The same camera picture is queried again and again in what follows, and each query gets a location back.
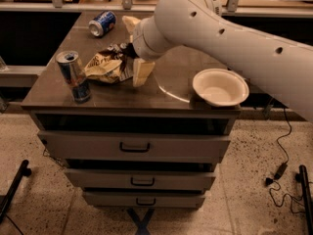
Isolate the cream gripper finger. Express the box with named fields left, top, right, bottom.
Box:
left=122, top=16, right=140, bottom=34
left=133, top=58, right=155, bottom=87

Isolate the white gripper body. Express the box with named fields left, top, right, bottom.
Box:
left=132, top=17, right=174, bottom=61

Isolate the brown chip bag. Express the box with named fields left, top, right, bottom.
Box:
left=84, top=43, right=137, bottom=84

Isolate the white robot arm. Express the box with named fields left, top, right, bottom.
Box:
left=132, top=0, right=313, bottom=122

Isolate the blue soda can lying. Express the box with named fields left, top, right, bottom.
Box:
left=88, top=11, right=116, bottom=37

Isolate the upright redbull can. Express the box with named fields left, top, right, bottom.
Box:
left=56, top=51, right=91, bottom=103

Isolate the grey drawer cabinet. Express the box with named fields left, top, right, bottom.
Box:
left=21, top=11, right=243, bottom=210

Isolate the white paper bowl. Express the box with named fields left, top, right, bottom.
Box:
left=193, top=69, right=249, bottom=107

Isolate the black stand leg left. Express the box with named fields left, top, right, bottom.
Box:
left=0, top=160, right=32, bottom=223

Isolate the black stand leg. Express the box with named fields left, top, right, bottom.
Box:
left=295, top=164, right=313, bottom=235
left=0, top=160, right=32, bottom=223

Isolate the blue tape cross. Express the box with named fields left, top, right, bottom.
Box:
left=127, top=209, right=155, bottom=235

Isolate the black stand leg right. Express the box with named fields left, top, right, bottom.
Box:
left=295, top=164, right=313, bottom=235

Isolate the top drawer black handle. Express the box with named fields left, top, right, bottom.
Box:
left=119, top=142, right=151, bottom=153

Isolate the drawer black handle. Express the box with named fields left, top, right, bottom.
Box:
left=130, top=177, right=155, bottom=187
left=119, top=142, right=151, bottom=153
left=136, top=198, right=157, bottom=207

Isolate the middle drawer black handle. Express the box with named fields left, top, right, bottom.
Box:
left=130, top=177, right=155, bottom=187

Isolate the bottom drawer black handle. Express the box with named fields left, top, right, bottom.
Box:
left=136, top=198, right=157, bottom=207

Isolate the black power cable with adapter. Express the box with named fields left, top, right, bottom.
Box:
left=264, top=107, right=307, bottom=215

